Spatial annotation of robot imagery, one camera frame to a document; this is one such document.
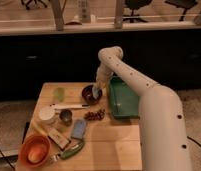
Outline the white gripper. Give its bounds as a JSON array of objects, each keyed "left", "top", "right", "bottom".
[{"left": 96, "top": 67, "right": 113, "bottom": 89}]

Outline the light blue towel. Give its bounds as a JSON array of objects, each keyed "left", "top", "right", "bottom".
[{"left": 92, "top": 86, "right": 101, "bottom": 99}]

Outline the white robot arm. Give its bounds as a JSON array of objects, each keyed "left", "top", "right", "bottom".
[{"left": 96, "top": 46, "right": 192, "bottom": 171}]

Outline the dark purple bowl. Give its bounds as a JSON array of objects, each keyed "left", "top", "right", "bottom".
[{"left": 81, "top": 85, "right": 103, "bottom": 105}]

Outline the orange bowl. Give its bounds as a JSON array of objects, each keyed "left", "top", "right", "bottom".
[{"left": 18, "top": 134, "right": 51, "bottom": 168}]

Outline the green tray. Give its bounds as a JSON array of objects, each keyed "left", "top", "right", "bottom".
[{"left": 109, "top": 76, "right": 139, "bottom": 119}]

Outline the bunch of dark grapes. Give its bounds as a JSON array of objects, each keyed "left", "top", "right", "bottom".
[{"left": 84, "top": 109, "right": 105, "bottom": 121}]

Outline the green plastic cup lying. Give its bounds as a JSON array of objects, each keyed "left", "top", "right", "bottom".
[{"left": 53, "top": 87, "right": 65, "bottom": 102}]

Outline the small metal cup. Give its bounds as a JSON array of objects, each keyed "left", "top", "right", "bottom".
[{"left": 59, "top": 109, "right": 72, "bottom": 126}]

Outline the black office chair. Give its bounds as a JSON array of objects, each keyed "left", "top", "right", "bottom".
[
  {"left": 20, "top": 0, "right": 48, "bottom": 10},
  {"left": 165, "top": 0, "right": 198, "bottom": 21},
  {"left": 123, "top": 0, "right": 152, "bottom": 23}
]

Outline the brown cardboard box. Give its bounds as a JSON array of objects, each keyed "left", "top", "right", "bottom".
[{"left": 48, "top": 128, "right": 70, "bottom": 150}]

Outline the yellow banana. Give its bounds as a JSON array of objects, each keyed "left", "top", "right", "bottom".
[{"left": 30, "top": 120, "right": 47, "bottom": 136}]

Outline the black office chair left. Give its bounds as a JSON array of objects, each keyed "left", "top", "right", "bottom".
[{"left": 20, "top": 0, "right": 48, "bottom": 10}]

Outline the black office chair right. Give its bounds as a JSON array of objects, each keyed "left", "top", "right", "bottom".
[{"left": 165, "top": 0, "right": 198, "bottom": 21}]

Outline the white handled knife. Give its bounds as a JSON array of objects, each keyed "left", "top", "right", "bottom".
[{"left": 50, "top": 104, "right": 90, "bottom": 110}]

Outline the green handled tool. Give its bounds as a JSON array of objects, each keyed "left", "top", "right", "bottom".
[{"left": 52, "top": 141, "right": 85, "bottom": 162}]

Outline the black cable on floor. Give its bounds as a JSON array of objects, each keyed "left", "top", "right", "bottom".
[{"left": 0, "top": 129, "right": 17, "bottom": 171}]

